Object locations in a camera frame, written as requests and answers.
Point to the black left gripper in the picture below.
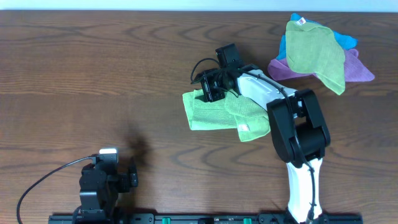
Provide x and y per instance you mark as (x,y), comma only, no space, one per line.
(132,179)

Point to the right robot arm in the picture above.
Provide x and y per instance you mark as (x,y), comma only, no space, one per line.
(298,129)

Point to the purple microfiber cloth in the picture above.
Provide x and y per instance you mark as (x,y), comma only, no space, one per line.
(355,71)

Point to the light green microfiber cloth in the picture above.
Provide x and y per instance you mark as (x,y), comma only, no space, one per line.
(232,112)

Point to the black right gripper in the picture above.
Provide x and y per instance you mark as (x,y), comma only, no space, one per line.
(208,86)

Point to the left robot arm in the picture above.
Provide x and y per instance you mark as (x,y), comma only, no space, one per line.
(98,206)

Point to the blue microfiber cloth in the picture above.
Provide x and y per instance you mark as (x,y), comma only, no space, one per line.
(345,39)

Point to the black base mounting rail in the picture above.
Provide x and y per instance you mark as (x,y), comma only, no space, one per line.
(262,218)

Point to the olive green microfiber cloth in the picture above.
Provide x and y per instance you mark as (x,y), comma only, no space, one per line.
(330,71)

